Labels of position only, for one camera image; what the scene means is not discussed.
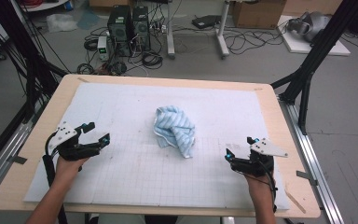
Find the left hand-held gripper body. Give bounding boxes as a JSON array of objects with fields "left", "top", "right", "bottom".
[{"left": 47, "top": 120, "right": 103, "bottom": 162}]

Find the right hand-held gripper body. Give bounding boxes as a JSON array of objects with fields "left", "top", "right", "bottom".
[{"left": 229, "top": 137, "right": 289, "bottom": 178}]

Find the blue striped towel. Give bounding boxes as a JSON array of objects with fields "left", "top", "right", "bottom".
[{"left": 153, "top": 105, "right": 197, "bottom": 159}]

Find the person's right hand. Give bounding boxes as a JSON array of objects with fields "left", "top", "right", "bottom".
[{"left": 244, "top": 173, "right": 277, "bottom": 201}]

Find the person's left hand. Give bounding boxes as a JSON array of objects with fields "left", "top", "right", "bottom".
[{"left": 54, "top": 155, "right": 90, "bottom": 189}]

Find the white foam mat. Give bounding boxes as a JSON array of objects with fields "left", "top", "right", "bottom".
[{"left": 22, "top": 82, "right": 291, "bottom": 211}]

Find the thin wooden stick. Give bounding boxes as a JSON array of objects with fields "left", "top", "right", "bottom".
[{"left": 284, "top": 189, "right": 307, "bottom": 214}]

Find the black tape strip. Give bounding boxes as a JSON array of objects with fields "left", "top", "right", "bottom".
[{"left": 7, "top": 155, "right": 28, "bottom": 165}]

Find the white power supply unit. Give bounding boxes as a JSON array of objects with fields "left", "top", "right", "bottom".
[{"left": 96, "top": 35, "right": 110, "bottom": 62}]

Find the large black computer tower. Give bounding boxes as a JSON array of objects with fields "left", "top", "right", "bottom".
[{"left": 106, "top": 5, "right": 133, "bottom": 58}]

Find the white floor board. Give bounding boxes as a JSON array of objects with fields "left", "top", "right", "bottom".
[{"left": 276, "top": 15, "right": 351, "bottom": 57}]

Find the clear plastic bag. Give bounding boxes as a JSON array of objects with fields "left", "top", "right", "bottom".
[{"left": 46, "top": 12, "right": 78, "bottom": 34}]

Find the white desk leg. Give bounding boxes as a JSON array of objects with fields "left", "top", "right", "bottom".
[
  {"left": 166, "top": 0, "right": 176, "bottom": 60},
  {"left": 215, "top": 0, "right": 231, "bottom": 60}
]

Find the slim black computer tower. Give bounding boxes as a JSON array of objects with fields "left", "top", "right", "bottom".
[{"left": 131, "top": 6, "right": 152, "bottom": 52}]

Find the brown cardboard box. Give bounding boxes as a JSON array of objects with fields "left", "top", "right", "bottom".
[{"left": 232, "top": 0, "right": 287, "bottom": 30}]

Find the flat black device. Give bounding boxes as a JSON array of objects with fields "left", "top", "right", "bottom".
[{"left": 191, "top": 14, "right": 223, "bottom": 30}]

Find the grey headset device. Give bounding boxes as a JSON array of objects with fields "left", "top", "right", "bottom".
[{"left": 286, "top": 11, "right": 332, "bottom": 43}]

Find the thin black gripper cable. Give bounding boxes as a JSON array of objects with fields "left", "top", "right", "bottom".
[{"left": 245, "top": 158, "right": 278, "bottom": 214}]

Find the thick black gripper cable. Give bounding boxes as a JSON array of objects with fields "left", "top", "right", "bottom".
[{"left": 42, "top": 132, "right": 69, "bottom": 224}]

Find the aluminium rail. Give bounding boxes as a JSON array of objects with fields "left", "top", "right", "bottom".
[
  {"left": 278, "top": 96, "right": 346, "bottom": 224},
  {"left": 0, "top": 102, "right": 45, "bottom": 203}
]

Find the black metal frame stand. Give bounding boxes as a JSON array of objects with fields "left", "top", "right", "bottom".
[
  {"left": 269, "top": 0, "right": 358, "bottom": 135},
  {"left": 0, "top": 0, "right": 69, "bottom": 122}
]

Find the coiled black cable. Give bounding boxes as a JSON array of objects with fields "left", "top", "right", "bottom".
[{"left": 141, "top": 50, "right": 164, "bottom": 70}]

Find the tangle of black floor cables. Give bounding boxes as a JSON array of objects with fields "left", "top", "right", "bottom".
[{"left": 223, "top": 26, "right": 290, "bottom": 55}]

